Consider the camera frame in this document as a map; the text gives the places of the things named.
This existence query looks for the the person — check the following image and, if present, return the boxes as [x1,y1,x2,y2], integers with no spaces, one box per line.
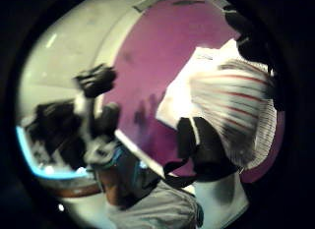
[83,137,205,229]

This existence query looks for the white red striped cloth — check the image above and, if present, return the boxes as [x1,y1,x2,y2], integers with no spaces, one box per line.
[189,58,280,172]

